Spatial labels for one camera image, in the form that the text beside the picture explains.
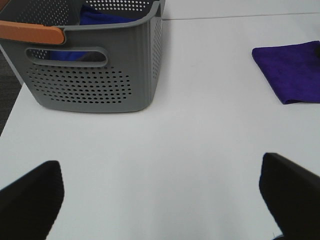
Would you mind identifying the purple towel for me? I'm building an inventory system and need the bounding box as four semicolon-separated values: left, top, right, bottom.
251;40;320;105

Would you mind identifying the orange basket handle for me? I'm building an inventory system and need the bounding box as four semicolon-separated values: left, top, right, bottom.
0;20;65;45

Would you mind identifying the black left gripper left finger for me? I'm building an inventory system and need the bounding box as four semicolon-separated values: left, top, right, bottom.
0;160;65;240

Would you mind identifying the grey perforated plastic basket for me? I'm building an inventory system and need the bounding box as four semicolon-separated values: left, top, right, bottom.
0;0;165;113

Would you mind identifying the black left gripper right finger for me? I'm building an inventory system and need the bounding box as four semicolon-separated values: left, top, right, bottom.
258;152;320;240

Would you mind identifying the blue towel in grey basket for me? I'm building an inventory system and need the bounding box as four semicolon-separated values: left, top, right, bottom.
49;4;138;62

